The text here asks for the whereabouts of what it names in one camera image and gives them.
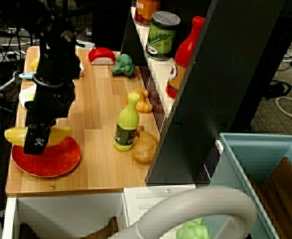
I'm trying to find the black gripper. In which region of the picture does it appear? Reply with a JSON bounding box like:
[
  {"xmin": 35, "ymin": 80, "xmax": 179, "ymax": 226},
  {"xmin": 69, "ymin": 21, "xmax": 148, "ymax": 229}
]
[{"xmin": 23, "ymin": 81, "xmax": 76, "ymax": 156}]

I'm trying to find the yellow toy banana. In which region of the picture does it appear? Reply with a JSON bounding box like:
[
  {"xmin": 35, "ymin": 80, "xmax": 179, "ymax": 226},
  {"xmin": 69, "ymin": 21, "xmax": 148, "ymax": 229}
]
[{"xmin": 4, "ymin": 126, "xmax": 74, "ymax": 148}]

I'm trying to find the red round plate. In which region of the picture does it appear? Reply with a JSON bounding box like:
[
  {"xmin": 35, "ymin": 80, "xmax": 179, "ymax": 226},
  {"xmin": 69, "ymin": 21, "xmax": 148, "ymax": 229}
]
[{"xmin": 11, "ymin": 135, "xmax": 82, "ymax": 178}]

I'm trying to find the toy fried egg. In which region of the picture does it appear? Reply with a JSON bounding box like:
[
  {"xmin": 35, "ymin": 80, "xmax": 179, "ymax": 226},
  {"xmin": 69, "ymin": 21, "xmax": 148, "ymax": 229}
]
[{"xmin": 18, "ymin": 85, "xmax": 37, "ymax": 109}]

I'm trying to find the white toy sink unit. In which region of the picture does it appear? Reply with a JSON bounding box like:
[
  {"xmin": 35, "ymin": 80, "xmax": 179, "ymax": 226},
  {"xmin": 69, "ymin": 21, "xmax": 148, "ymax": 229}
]
[{"xmin": 1, "ymin": 184, "xmax": 196, "ymax": 239}]

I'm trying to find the yellow toy corn cob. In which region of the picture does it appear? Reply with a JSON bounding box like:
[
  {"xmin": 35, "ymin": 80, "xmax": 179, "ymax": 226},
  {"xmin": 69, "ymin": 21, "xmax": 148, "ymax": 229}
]
[{"xmin": 30, "ymin": 57, "xmax": 41, "ymax": 72}]

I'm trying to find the white power strip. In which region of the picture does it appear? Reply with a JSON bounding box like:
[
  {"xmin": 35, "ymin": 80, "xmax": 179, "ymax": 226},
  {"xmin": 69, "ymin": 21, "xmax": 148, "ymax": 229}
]
[{"xmin": 0, "ymin": 46, "xmax": 27, "ymax": 63}]

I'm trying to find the green olive oil toy bottle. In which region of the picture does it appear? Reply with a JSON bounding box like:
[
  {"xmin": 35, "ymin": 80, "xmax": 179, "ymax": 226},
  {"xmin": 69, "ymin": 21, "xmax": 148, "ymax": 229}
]
[{"xmin": 113, "ymin": 92, "xmax": 141, "ymax": 152}]

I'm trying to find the red and white toy sushi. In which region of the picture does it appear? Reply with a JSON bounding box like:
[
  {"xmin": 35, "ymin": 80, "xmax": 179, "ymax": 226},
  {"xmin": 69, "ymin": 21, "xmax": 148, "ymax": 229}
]
[{"xmin": 88, "ymin": 47, "xmax": 116, "ymax": 66}]

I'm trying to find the brown toy chicken drumstick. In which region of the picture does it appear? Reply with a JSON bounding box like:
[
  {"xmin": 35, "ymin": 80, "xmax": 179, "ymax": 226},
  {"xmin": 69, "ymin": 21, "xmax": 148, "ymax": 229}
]
[{"xmin": 132, "ymin": 125, "xmax": 159, "ymax": 164}]

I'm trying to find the orange toy croissant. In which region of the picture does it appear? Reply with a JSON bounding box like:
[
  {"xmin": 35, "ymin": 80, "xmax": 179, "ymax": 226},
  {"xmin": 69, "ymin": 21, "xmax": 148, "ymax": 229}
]
[{"xmin": 127, "ymin": 88, "xmax": 154, "ymax": 113}]

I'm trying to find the green toy broccoli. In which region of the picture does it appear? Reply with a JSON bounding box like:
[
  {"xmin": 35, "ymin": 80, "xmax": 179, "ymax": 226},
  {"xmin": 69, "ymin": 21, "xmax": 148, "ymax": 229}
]
[{"xmin": 110, "ymin": 53, "xmax": 136, "ymax": 77}]

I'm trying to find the green peas toy can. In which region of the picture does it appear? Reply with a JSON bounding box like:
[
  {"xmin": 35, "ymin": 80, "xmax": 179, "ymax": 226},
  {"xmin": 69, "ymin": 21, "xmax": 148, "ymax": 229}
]
[{"xmin": 145, "ymin": 10, "xmax": 182, "ymax": 61}]

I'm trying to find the gray toy faucet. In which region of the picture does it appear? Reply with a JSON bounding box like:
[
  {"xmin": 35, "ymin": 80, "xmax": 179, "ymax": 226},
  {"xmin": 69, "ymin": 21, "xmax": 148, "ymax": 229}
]
[{"xmin": 107, "ymin": 186, "xmax": 258, "ymax": 239}]

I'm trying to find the red ketchup toy bottle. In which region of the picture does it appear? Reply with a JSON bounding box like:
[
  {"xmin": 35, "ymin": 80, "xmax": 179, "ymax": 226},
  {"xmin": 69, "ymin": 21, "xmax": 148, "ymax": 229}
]
[{"xmin": 165, "ymin": 16, "xmax": 206, "ymax": 100}]

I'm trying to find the orange beans toy can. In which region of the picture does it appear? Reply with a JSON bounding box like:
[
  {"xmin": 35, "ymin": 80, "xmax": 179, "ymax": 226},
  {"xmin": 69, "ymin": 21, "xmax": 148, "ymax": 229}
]
[{"xmin": 134, "ymin": 0, "xmax": 161, "ymax": 26}]

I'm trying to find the green toy bell pepper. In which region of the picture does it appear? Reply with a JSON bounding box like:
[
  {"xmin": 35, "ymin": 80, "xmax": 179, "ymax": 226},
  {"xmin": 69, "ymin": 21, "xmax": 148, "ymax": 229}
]
[{"xmin": 176, "ymin": 217, "xmax": 210, "ymax": 239}]

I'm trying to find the black shelf unit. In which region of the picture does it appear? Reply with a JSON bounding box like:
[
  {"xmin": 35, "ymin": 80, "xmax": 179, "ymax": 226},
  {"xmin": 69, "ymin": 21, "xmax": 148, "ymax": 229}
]
[{"xmin": 120, "ymin": 0, "xmax": 292, "ymax": 187}]

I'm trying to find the blue plastic bin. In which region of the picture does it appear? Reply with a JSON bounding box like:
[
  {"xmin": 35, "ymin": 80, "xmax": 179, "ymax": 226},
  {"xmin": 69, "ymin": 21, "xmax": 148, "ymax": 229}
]
[{"xmin": 208, "ymin": 132, "xmax": 292, "ymax": 239}]

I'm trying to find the brown board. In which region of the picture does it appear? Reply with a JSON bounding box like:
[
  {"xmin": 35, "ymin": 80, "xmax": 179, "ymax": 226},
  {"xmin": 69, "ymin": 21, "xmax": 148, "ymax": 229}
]
[{"xmin": 246, "ymin": 156, "xmax": 292, "ymax": 239}]

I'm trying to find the toy spatula with blue handle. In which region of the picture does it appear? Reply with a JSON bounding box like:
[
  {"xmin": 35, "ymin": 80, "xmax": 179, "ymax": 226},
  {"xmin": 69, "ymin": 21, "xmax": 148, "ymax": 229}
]
[{"xmin": 18, "ymin": 63, "xmax": 85, "ymax": 80}]

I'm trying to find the white cable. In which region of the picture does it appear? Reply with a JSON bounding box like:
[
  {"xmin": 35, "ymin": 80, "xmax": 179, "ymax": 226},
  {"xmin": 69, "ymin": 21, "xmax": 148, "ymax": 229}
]
[{"xmin": 276, "ymin": 96, "xmax": 292, "ymax": 120}]

